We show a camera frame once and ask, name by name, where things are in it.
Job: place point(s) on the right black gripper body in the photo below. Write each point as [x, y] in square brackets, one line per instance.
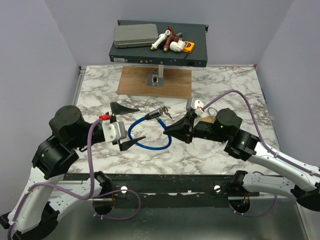
[191, 121]

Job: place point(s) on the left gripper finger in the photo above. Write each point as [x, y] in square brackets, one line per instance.
[124, 146]
[118, 109]

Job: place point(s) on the brass padlock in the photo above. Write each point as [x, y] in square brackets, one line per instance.
[209, 116]

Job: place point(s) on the silver key bunch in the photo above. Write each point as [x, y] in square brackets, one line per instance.
[165, 111]

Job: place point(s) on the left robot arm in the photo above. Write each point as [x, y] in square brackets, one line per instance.
[43, 202]

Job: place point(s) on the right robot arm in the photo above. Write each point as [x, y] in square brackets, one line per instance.
[295, 180]

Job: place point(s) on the white elbow pipe fitting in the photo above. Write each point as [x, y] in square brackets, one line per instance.
[177, 46]

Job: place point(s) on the wooden board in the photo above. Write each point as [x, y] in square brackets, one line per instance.
[177, 83]

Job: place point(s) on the yellow tape measure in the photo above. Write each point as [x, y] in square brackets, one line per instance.
[189, 46]

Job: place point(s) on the grey plastic case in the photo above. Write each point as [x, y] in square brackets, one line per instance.
[136, 35]

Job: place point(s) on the brown pipe fitting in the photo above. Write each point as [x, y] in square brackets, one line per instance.
[170, 36]

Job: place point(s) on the dark teal rack device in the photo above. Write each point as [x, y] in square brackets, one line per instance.
[194, 33]

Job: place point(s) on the white straight pipe fitting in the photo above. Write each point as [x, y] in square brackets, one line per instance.
[162, 37]

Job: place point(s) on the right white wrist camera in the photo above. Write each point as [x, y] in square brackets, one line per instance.
[194, 107]

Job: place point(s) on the metal stand post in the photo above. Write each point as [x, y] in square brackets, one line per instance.
[156, 78]

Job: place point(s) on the black mounting rail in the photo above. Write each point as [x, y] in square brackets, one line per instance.
[173, 190]

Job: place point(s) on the aluminium frame profile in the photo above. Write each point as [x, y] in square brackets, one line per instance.
[71, 184]

